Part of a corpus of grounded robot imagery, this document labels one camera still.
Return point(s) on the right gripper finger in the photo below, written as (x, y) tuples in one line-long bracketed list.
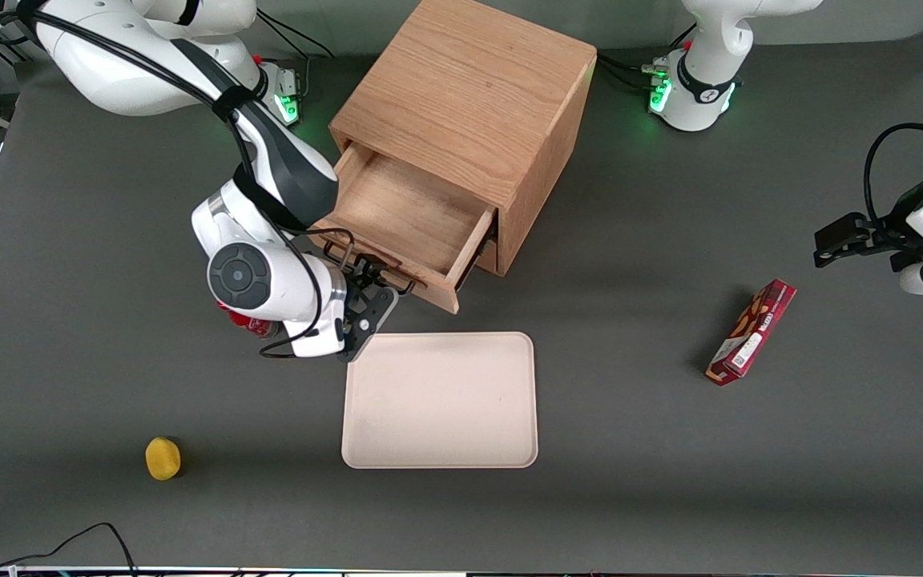
[(369, 316), (365, 272)]

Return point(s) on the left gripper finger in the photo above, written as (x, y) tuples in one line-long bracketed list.
[(912, 258), (842, 236)]

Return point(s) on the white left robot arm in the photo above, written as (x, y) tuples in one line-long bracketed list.
[(702, 96)]

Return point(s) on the wooden drawer cabinet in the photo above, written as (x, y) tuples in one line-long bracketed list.
[(469, 88)]

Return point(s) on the small red soda bottle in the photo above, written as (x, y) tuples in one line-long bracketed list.
[(249, 323)]

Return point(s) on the cream plastic tray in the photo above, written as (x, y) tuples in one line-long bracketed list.
[(439, 401)]

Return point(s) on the red tartan cookie box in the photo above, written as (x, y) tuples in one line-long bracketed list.
[(752, 332)]

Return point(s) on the yellow lemon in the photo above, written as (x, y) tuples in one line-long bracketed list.
[(163, 458)]

